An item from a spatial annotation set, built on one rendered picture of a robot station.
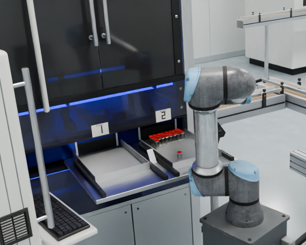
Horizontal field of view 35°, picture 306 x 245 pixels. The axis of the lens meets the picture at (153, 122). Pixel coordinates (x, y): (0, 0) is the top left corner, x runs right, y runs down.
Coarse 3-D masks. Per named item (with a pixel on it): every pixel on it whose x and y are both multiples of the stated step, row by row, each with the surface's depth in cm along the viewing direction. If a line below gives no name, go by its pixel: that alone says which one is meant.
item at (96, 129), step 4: (96, 124) 228; (100, 124) 229; (104, 124) 230; (92, 128) 227; (96, 128) 228; (100, 128) 229; (104, 128) 230; (108, 128) 231; (92, 132) 228; (96, 132) 229; (100, 132) 230; (104, 132) 231; (108, 132) 232; (92, 136) 229; (96, 136) 229
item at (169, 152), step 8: (192, 136) 246; (144, 144) 239; (176, 144) 241; (184, 144) 240; (192, 144) 240; (160, 152) 233; (168, 152) 233; (176, 152) 232; (184, 152) 231; (192, 152) 231; (168, 160) 217; (176, 160) 223; (184, 160) 215; (192, 160) 217; (176, 168) 215
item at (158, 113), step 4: (168, 108) 243; (156, 112) 240; (160, 112) 241; (168, 112) 243; (156, 116) 241; (160, 116) 242; (164, 116) 243; (168, 116) 244; (156, 120) 242; (160, 120) 243; (164, 120) 244
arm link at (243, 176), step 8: (240, 160) 186; (224, 168) 183; (232, 168) 180; (240, 168) 180; (248, 168) 180; (256, 168) 181; (224, 176) 180; (232, 176) 180; (240, 176) 178; (248, 176) 177; (256, 176) 179; (232, 184) 179; (240, 184) 179; (248, 184) 178; (256, 184) 180; (232, 192) 181; (240, 192) 180; (248, 192) 180; (256, 192) 181; (240, 200) 181; (248, 200) 181
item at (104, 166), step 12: (84, 156) 236; (96, 156) 235; (108, 156) 234; (120, 156) 232; (132, 156) 231; (96, 168) 221; (108, 168) 220; (120, 168) 219; (132, 168) 213; (144, 168) 216; (96, 180) 207
